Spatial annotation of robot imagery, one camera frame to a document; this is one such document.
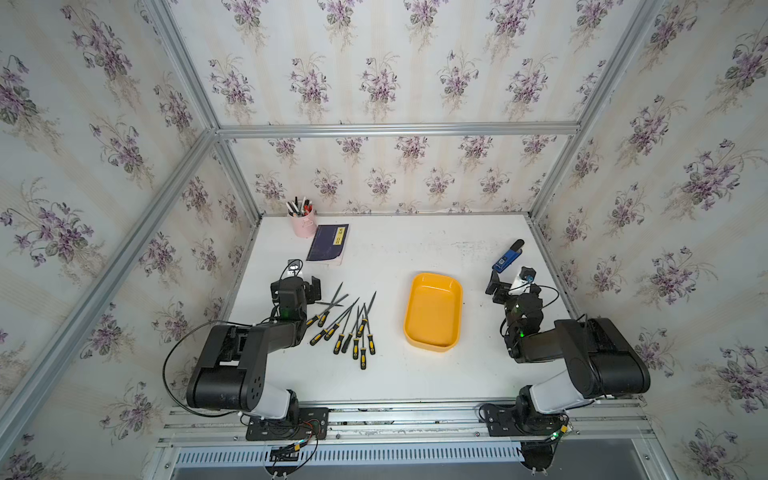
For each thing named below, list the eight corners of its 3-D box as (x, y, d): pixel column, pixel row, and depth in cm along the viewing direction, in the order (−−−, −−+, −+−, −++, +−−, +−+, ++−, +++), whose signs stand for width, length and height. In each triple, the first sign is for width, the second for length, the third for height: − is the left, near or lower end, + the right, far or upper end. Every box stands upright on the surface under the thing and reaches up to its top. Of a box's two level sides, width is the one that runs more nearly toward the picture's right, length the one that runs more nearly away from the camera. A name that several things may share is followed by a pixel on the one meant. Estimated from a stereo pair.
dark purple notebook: (308, 260, 108) (307, 256, 106) (315, 228, 118) (314, 224, 116) (344, 260, 108) (343, 256, 106) (347, 228, 118) (347, 224, 117)
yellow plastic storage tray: (405, 352, 87) (406, 346, 83) (402, 279, 103) (403, 270, 99) (468, 353, 87) (473, 346, 83) (455, 279, 103) (458, 271, 99)
